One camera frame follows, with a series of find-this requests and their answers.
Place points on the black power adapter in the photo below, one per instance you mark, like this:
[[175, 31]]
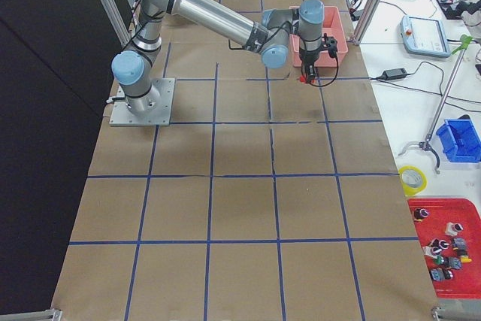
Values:
[[394, 74]]

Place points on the yellow tape roll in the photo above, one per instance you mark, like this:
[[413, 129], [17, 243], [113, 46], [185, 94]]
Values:
[[413, 180]]

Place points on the reach grabber tool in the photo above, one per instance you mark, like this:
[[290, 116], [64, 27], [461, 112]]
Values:
[[425, 144]]

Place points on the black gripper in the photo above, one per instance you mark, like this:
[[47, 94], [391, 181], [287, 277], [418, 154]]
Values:
[[309, 59]]

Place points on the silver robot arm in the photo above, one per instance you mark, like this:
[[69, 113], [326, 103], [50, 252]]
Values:
[[269, 38]]

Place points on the blue plastic bin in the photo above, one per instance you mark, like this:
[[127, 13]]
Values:
[[460, 140]]

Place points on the red parts tray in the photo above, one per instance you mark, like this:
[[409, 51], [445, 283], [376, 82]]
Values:
[[448, 230]]

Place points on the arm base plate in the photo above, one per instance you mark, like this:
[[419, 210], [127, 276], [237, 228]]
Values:
[[154, 109]]

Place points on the robot teach pendant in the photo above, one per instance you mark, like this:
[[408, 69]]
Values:
[[425, 37]]

